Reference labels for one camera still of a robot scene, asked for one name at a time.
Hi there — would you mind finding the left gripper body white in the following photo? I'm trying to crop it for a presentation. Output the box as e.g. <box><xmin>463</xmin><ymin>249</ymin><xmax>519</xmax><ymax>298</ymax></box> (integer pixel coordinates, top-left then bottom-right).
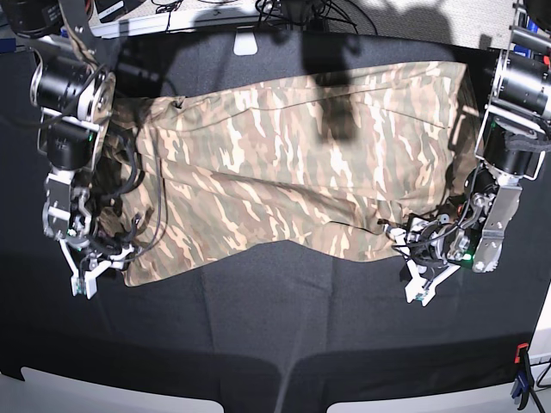
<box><xmin>385</xmin><ymin>217</ymin><xmax>459</xmax><ymax>291</ymax></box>

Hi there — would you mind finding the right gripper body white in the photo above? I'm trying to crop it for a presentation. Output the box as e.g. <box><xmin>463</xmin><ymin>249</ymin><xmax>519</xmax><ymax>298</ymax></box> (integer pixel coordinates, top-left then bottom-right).
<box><xmin>59</xmin><ymin>240</ymin><xmax>133</xmax><ymax>299</ymax></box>

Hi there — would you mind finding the camouflage t-shirt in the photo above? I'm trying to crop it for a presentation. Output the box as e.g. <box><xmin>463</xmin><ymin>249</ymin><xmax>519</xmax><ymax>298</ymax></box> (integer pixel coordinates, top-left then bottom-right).
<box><xmin>96</xmin><ymin>61</ymin><xmax>480</xmax><ymax>287</ymax></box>

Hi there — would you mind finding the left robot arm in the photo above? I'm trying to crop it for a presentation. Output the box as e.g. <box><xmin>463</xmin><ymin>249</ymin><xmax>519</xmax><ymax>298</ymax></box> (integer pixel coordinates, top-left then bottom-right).
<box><xmin>385</xmin><ymin>1</ymin><xmax>550</xmax><ymax>305</ymax></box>

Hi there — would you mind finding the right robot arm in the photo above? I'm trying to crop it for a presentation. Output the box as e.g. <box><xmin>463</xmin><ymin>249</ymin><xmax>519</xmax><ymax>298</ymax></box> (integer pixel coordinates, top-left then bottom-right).
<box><xmin>1</xmin><ymin>1</ymin><xmax>141</xmax><ymax>299</ymax></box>

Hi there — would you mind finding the orange blue clamp right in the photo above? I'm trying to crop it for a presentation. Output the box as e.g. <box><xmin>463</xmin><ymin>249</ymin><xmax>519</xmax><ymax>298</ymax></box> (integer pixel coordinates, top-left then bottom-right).
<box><xmin>511</xmin><ymin>342</ymin><xmax>534</xmax><ymax>411</ymax></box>

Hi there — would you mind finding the black table cloth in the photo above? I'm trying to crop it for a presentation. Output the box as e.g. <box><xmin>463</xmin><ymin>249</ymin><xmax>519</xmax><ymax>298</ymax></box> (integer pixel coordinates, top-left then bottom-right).
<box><xmin>0</xmin><ymin>30</ymin><xmax>551</xmax><ymax>413</ymax></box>

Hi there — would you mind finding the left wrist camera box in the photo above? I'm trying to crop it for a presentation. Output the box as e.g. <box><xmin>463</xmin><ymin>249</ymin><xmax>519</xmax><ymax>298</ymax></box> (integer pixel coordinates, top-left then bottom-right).
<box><xmin>405</xmin><ymin>280</ymin><xmax>436</xmax><ymax>307</ymax></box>

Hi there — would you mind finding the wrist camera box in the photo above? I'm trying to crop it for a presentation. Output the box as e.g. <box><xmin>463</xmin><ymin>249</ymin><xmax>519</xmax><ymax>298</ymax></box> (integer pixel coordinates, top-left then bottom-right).
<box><xmin>405</xmin><ymin>280</ymin><xmax>436</xmax><ymax>307</ymax></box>
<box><xmin>71</xmin><ymin>275</ymin><xmax>97</xmax><ymax>299</ymax></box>

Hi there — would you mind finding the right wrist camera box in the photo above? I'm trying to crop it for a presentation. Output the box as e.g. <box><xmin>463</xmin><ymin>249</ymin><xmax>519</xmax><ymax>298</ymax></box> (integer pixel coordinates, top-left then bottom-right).
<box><xmin>71</xmin><ymin>275</ymin><xmax>97</xmax><ymax>299</ymax></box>

